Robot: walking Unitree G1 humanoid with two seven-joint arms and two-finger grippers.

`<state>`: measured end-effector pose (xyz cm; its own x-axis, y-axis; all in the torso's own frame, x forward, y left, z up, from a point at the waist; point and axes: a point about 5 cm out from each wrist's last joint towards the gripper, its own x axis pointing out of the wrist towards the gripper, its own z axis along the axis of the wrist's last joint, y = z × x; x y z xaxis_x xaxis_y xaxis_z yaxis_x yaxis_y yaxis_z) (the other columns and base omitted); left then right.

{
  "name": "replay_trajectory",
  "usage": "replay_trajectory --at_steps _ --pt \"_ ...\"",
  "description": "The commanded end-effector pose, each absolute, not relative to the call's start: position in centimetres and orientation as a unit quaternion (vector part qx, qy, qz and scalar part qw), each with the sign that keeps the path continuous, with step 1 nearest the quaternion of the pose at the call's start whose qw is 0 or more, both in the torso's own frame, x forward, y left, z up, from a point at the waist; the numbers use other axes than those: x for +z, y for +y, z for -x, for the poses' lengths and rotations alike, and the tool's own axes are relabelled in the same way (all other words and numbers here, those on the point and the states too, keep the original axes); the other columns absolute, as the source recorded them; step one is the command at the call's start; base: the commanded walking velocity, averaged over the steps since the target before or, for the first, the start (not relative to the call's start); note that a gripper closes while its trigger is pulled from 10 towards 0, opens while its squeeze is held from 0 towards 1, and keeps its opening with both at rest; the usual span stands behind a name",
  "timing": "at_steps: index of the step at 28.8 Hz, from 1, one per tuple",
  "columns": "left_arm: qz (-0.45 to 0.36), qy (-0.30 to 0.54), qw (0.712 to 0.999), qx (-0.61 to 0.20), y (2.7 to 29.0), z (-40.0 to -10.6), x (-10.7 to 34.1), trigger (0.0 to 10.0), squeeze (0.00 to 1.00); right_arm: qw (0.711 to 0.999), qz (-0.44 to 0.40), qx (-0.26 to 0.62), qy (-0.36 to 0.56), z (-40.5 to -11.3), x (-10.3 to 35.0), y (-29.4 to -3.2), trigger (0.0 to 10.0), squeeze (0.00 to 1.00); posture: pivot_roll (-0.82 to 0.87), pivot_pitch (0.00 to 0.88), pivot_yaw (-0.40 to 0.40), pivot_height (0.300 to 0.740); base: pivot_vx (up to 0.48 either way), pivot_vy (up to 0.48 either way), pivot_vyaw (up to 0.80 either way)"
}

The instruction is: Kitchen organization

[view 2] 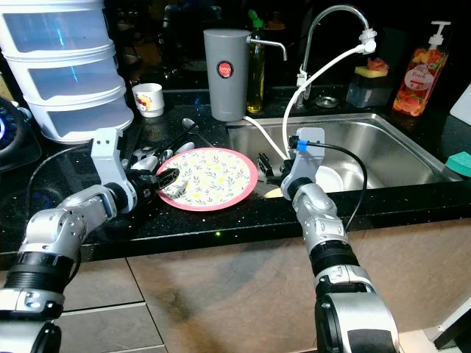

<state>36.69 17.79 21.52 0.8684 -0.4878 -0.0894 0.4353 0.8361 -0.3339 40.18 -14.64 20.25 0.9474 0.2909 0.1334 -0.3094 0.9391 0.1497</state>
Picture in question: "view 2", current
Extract pink-rimmed floral plate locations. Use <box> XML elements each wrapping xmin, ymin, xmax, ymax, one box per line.
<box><xmin>157</xmin><ymin>147</ymin><xmax>260</xmax><ymax>213</ymax></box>

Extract small white printed cup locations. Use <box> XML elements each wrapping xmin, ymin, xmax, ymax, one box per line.
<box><xmin>132</xmin><ymin>82</ymin><xmax>165</xmax><ymax>118</ymax></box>

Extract yellow oil bottle green cap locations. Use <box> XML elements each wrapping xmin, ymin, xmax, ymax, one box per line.
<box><xmin>247</xmin><ymin>10</ymin><xmax>266</xmax><ymax>115</ymax></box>

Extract grey water filter canister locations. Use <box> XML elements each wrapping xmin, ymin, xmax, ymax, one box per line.
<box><xmin>204</xmin><ymin>28</ymin><xmax>252</xmax><ymax>122</ymax></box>

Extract chrome gooseneck faucet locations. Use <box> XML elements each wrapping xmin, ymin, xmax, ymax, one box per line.
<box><xmin>298</xmin><ymin>4</ymin><xmax>372</xmax><ymax>100</ymax></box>

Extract stainless steel sink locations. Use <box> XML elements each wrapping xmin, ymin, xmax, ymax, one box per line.
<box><xmin>224</xmin><ymin>112</ymin><xmax>458</xmax><ymax>196</ymax></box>

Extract chrome filter tap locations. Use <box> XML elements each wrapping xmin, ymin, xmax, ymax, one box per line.
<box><xmin>250</xmin><ymin>37</ymin><xmax>288</xmax><ymax>62</ymax></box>

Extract dark clear sponge holder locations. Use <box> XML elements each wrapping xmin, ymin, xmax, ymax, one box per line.
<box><xmin>346</xmin><ymin>68</ymin><xmax>392</xmax><ymax>110</ymax></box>

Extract yellow dish sponge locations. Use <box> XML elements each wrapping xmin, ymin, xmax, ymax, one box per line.
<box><xmin>355</xmin><ymin>65</ymin><xmax>382</xmax><ymax>78</ymax></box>

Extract white tiered plastic container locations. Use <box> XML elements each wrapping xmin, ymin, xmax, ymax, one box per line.
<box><xmin>0</xmin><ymin>0</ymin><xmax>135</xmax><ymax>144</ymax></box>

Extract red scrubber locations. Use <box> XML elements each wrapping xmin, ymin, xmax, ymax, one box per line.
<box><xmin>366</xmin><ymin>57</ymin><xmax>389</xmax><ymax>73</ymax></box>

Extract white faucet diverter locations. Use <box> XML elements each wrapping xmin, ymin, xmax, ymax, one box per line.
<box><xmin>357</xmin><ymin>26</ymin><xmax>377</xmax><ymax>54</ymax></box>

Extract peach soap pump bottle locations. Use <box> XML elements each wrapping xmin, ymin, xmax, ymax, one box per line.
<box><xmin>392</xmin><ymin>21</ymin><xmax>452</xmax><ymax>118</ymax></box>

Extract green sponge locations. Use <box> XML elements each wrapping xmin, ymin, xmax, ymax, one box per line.
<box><xmin>445</xmin><ymin>151</ymin><xmax>471</xmax><ymax>177</ymax></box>

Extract white board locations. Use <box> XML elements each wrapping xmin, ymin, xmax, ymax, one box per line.
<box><xmin>449</xmin><ymin>81</ymin><xmax>471</xmax><ymax>126</ymax></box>

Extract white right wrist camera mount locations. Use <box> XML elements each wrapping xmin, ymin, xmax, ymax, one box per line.
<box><xmin>286</xmin><ymin>126</ymin><xmax>327</xmax><ymax>185</ymax></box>

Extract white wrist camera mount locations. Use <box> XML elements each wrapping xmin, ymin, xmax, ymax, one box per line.
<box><xmin>286</xmin><ymin>126</ymin><xmax>327</xmax><ymax>185</ymax></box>
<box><xmin>91</xmin><ymin>127</ymin><xmax>139</xmax><ymax>214</ymax></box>

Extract white water hose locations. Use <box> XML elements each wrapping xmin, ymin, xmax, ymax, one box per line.
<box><xmin>239</xmin><ymin>40</ymin><xmax>376</xmax><ymax>163</ymax></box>

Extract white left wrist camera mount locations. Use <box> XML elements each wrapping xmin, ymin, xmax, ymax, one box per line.
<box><xmin>91</xmin><ymin>127</ymin><xmax>139</xmax><ymax>214</ymax></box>

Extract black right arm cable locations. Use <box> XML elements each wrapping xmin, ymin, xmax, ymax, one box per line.
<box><xmin>302</xmin><ymin>140</ymin><xmax>371</xmax><ymax>232</ymax></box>

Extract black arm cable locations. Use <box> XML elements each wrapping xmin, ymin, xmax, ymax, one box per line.
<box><xmin>302</xmin><ymin>140</ymin><xmax>371</xmax><ymax>232</ymax></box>
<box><xmin>37</xmin><ymin>143</ymin><xmax>95</xmax><ymax>214</ymax></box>

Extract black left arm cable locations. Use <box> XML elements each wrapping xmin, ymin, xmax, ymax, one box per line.
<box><xmin>37</xmin><ymin>143</ymin><xmax>95</xmax><ymax>214</ymax></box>

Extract black appliance blue ring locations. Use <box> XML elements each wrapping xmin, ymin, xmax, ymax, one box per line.
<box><xmin>0</xmin><ymin>96</ymin><xmax>43</xmax><ymax>174</ymax></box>

